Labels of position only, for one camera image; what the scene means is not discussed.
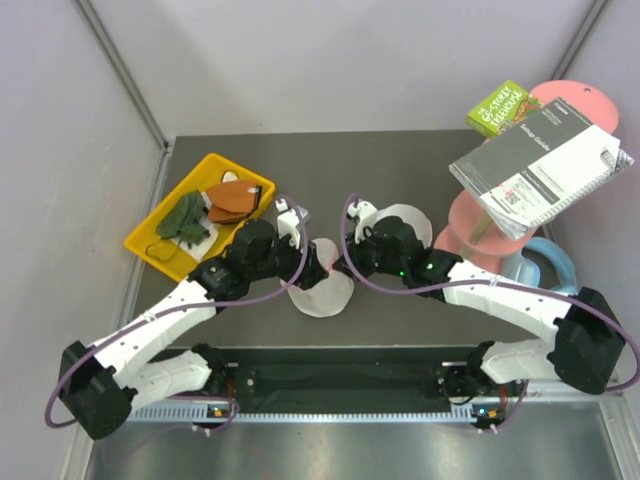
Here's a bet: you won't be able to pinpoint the pink-zippered round laundry bag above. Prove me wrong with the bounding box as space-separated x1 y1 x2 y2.
287 238 354 318

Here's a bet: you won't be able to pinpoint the blue headphones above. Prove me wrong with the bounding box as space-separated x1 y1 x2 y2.
499 237 581 296

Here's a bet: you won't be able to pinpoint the grey slotted cable duct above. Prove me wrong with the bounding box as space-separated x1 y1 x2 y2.
129 402 506 425

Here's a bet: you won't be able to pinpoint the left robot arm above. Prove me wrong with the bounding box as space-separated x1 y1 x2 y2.
52 208 326 440

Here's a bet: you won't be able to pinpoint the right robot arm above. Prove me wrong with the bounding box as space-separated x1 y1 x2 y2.
341 213 629 396

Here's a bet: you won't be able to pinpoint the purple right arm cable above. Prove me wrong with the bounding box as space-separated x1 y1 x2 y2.
339 193 640 391

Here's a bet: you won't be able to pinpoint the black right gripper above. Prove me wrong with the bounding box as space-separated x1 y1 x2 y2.
334 227 407 285

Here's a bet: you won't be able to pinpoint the green treehouse book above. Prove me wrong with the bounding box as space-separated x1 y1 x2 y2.
466 80 543 139

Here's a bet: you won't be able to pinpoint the pink tiered stand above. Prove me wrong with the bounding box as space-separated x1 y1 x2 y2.
434 80 619 273

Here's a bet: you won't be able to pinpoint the yellow plastic tray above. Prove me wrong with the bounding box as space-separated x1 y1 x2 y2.
125 153 276 282

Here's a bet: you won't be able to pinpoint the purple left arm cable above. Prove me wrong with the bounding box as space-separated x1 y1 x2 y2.
44 193 311 430

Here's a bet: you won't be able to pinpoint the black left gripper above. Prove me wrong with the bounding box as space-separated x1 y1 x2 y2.
248 228 328 292

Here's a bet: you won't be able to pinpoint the grey aluminium corner post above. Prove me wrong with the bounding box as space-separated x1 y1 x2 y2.
72 0 169 151

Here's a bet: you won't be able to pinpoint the right aluminium corner post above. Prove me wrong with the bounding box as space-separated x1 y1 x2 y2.
549 0 612 81

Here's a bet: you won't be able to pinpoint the green bra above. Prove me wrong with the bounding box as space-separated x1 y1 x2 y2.
145 190 211 262

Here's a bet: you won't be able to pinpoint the white mesh laundry bag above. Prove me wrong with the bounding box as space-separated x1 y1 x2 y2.
378 204 433 248

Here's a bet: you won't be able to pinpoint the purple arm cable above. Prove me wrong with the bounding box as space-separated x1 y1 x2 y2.
44 193 311 430
339 193 640 391

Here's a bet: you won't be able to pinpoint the grey setup guide booklet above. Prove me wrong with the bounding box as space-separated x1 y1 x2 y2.
449 97 634 240

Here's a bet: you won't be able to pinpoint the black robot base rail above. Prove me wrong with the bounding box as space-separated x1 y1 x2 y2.
199 344 526 414

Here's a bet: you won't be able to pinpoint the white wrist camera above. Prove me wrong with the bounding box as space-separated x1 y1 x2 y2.
275 197 311 250
346 199 378 243

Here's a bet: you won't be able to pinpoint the orange bra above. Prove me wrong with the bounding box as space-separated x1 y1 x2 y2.
205 180 262 225

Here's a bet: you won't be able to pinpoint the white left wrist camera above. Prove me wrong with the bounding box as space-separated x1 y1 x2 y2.
275 197 311 250

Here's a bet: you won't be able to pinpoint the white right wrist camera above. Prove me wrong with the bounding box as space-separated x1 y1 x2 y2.
346 199 378 243

